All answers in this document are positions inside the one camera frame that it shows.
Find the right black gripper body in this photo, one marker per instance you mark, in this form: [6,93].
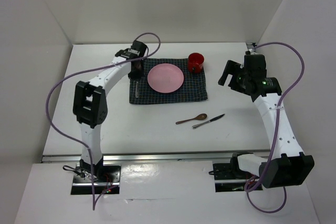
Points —
[238,83]

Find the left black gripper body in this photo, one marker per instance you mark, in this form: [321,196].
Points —
[136,73]

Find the red mug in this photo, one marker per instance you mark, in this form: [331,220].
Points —
[195,63]

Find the pink plate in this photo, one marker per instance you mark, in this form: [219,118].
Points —
[165,78]

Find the steel fork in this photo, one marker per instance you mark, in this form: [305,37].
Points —
[137,89]

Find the dark checked cloth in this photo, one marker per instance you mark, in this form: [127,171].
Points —
[193,88]

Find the wooden spoon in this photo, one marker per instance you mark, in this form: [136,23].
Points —
[199,117]

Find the steel knife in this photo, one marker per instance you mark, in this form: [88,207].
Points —
[208,121]

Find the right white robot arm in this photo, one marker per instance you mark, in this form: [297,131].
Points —
[288,164]

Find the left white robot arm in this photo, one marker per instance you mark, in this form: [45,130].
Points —
[90,102]

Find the aluminium front rail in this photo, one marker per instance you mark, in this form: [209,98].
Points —
[167,157]

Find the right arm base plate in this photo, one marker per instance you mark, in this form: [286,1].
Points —
[228,180]

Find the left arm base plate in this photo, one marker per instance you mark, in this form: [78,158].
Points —
[109,181]

